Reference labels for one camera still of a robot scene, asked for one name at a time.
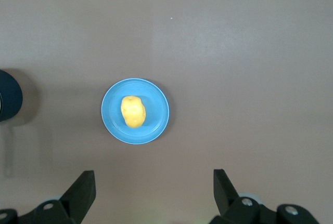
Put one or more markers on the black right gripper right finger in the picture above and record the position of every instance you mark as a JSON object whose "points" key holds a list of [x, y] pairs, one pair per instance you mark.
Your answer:
{"points": [[229, 200]]}

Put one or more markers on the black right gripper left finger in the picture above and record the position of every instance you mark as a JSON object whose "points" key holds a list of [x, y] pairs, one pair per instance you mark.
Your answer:
{"points": [[75, 200]]}

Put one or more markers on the yellow potato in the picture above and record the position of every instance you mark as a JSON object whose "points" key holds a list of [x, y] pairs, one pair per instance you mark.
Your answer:
{"points": [[132, 112]]}

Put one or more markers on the blue round plate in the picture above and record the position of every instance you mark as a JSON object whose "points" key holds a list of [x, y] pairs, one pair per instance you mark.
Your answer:
{"points": [[156, 126]]}

